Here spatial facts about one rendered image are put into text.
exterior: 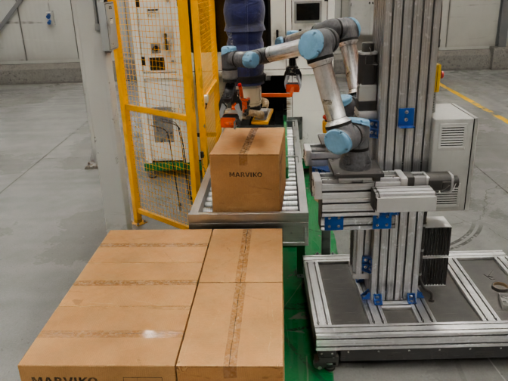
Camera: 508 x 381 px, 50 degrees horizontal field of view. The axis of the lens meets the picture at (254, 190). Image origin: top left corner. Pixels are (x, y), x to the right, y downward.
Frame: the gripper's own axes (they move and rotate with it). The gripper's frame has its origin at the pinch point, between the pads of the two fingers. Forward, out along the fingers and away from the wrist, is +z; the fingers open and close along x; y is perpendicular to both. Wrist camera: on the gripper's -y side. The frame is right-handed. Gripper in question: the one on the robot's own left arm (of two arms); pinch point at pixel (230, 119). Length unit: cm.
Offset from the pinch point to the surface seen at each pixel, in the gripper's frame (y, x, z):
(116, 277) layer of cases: -42, 52, 68
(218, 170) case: 29.9, 14.6, 37.2
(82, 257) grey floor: 75, 130, 123
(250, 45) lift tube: 52, -3, -30
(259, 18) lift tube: 56, -8, -44
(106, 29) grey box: 82, 93, -37
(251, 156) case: 30.5, -4.9, 28.9
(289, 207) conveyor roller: 49, -25, 67
